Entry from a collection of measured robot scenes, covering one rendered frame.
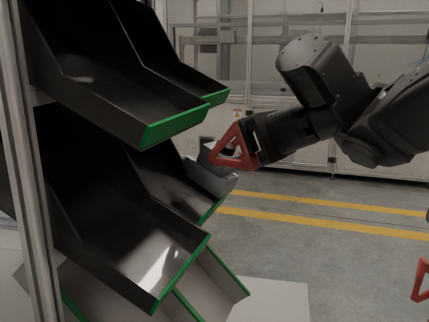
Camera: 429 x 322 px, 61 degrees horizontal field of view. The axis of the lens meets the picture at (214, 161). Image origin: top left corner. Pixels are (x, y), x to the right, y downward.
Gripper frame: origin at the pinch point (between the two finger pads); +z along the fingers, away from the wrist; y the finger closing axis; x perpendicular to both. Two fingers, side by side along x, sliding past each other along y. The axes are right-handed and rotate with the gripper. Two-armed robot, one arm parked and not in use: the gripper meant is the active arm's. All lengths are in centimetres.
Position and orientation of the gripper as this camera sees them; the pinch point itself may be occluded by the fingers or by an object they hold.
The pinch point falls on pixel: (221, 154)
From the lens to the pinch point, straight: 53.5
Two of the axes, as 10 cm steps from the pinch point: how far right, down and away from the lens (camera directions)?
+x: 3.4, 9.4, -0.1
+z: -7.9, 3.0, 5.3
